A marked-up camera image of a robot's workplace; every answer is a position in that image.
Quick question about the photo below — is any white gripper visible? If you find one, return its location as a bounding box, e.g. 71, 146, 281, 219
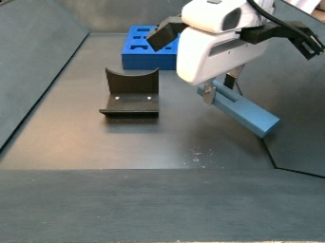
177, 0, 269, 104

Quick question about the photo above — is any black cable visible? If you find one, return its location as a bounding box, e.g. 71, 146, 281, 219
246, 0, 316, 42

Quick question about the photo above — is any light blue square-circle object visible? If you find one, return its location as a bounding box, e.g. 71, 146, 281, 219
197, 80, 280, 138

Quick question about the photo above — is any black curved fixture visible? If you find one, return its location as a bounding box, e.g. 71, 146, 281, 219
99, 69, 159, 118

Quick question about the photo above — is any blue block with shaped holes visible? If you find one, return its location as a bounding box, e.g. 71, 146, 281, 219
121, 26, 178, 70

